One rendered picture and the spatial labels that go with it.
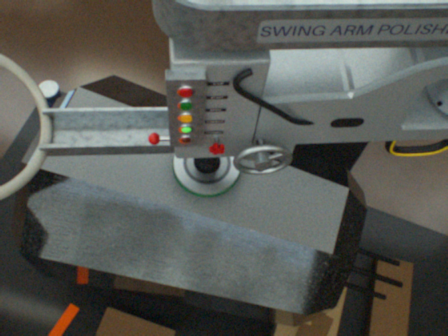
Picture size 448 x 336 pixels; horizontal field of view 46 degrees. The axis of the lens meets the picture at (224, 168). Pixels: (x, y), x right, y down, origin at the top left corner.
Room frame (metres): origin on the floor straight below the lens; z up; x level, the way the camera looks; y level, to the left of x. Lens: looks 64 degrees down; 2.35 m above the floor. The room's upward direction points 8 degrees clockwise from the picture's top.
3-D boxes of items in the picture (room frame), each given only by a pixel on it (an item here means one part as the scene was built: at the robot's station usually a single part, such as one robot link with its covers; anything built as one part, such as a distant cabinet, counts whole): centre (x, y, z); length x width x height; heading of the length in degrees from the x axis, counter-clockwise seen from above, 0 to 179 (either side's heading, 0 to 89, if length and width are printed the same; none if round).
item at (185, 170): (0.73, 0.06, 0.85); 0.21 x 0.21 x 0.01
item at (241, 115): (0.75, -0.02, 1.30); 0.36 x 0.22 x 0.45; 101
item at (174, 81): (0.61, 0.10, 1.35); 0.08 x 0.03 x 0.28; 101
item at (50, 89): (1.36, 0.91, 0.08); 0.10 x 0.10 x 0.13
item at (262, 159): (0.64, -0.09, 1.18); 0.15 x 0.10 x 0.15; 101
